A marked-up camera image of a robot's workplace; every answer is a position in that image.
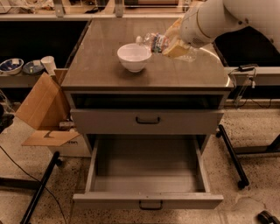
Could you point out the blue patterned bowl left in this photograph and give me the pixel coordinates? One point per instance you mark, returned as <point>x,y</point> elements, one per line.
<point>11,66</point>

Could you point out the black power adapter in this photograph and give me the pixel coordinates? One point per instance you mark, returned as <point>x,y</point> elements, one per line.
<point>248,67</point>

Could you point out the blue patterned bowl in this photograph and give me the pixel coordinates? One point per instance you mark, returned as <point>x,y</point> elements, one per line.
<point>11,66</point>
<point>34,67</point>

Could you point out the clear plastic water bottle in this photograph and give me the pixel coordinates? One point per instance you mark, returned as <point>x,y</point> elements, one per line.
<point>157,43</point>

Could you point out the grey side shelf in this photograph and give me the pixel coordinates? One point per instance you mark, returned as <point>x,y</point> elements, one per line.
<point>18,81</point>

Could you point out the white paper cup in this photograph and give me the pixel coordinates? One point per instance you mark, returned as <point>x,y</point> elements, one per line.
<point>49,64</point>

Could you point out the black caster wheel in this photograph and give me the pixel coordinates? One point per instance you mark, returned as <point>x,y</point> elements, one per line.
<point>267,218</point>

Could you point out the grey upper drawer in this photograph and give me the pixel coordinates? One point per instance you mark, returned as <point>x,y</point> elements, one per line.
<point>146,121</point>

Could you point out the brown cardboard box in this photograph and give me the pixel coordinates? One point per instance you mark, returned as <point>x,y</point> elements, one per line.
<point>46,110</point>

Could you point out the grey open middle drawer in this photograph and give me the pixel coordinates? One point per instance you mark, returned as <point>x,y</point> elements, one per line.
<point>147,173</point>

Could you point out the white ceramic bowl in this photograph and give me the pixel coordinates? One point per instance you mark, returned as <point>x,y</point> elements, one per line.
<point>134,57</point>

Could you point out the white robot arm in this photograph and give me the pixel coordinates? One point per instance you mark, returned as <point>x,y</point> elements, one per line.
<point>205,21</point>

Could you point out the blue patterned bowl right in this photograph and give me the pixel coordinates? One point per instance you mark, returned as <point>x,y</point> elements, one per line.
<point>34,67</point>

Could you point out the black right stand leg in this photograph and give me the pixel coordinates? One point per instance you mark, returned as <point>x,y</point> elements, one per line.
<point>243,182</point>

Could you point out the grey drawer cabinet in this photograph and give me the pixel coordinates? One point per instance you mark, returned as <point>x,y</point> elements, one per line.
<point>97,80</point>

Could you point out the black left stand leg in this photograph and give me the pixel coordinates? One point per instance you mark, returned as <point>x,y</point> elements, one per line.
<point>41,187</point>

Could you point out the black stand leg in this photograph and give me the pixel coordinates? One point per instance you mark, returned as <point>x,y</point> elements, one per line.
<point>41,187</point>
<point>243,182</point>

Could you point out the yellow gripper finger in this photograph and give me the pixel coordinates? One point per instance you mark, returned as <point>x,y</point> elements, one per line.
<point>173,30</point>
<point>176,49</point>

